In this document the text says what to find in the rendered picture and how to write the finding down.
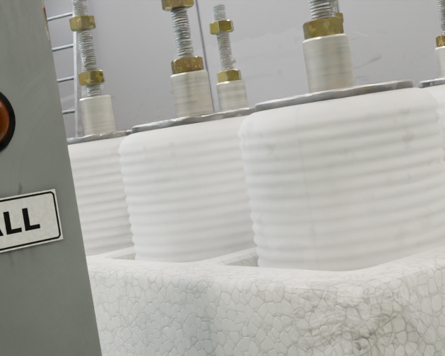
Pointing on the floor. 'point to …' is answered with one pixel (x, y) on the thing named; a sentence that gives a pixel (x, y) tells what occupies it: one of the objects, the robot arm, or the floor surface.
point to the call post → (32, 200)
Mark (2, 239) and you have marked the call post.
